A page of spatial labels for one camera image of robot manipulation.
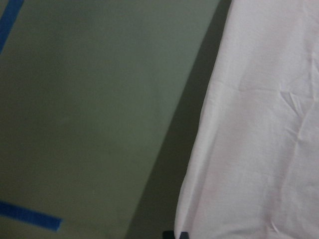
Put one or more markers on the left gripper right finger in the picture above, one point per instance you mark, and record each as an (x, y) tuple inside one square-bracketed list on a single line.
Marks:
[(184, 235)]

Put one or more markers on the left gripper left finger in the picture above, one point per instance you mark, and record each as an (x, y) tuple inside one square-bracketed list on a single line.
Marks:
[(168, 235)]

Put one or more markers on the pink Snoopy t-shirt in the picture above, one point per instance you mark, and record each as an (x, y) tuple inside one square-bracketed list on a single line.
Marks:
[(254, 167)]

